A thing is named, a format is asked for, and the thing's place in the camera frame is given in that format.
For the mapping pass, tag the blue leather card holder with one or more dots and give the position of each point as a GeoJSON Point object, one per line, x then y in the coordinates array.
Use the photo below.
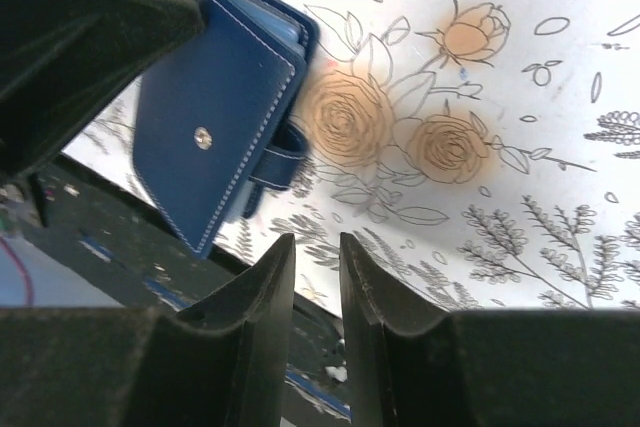
{"type": "Point", "coordinates": [213, 127]}

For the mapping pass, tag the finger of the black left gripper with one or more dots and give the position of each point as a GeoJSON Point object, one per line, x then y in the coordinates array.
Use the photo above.
{"type": "Point", "coordinates": [64, 61]}

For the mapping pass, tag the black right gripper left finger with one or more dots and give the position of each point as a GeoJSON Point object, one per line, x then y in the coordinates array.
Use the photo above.
{"type": "Point", "coordinates": [220, 362]}

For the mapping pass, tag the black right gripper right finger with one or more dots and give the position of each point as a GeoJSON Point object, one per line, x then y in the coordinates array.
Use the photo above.
{"type": "Point", "coordinates": [411, 363]}

